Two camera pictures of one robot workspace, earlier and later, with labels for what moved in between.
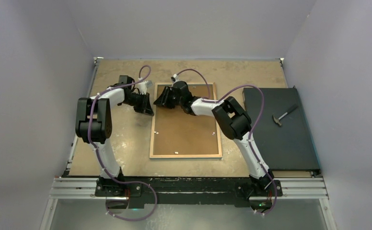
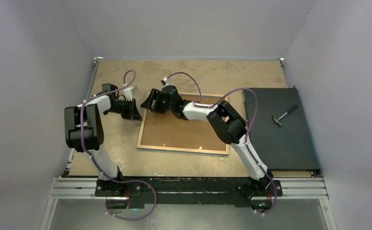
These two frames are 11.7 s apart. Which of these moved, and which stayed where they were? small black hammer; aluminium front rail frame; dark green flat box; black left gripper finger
Moved: black left gripper finger
Stayed: dark green flat box; aluminium front rail frame; small black hammer
